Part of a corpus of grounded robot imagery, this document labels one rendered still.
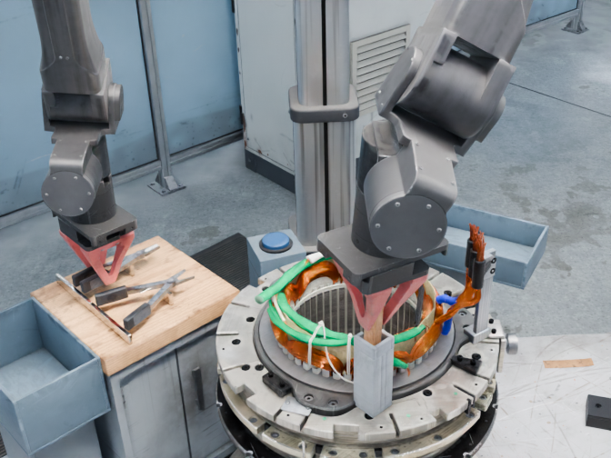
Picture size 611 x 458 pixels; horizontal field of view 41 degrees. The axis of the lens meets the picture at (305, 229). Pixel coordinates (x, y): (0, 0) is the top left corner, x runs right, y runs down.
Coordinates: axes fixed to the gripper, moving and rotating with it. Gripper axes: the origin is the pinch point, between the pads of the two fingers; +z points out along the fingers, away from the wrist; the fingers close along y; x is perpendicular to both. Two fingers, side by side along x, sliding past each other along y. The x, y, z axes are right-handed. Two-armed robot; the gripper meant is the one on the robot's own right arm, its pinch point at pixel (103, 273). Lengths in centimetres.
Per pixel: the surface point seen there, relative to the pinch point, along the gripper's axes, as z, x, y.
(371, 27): 41, 194, -131
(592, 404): 27, 53, 45
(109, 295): -0.5, -2.4, 5.5
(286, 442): 2.2, -1.0, 36.7
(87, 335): 2.1, -7.0, 7.4
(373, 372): -7.6, 4.9, 42.8
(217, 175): 108, 149, -178
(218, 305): 2.4, 8.4, 13.2
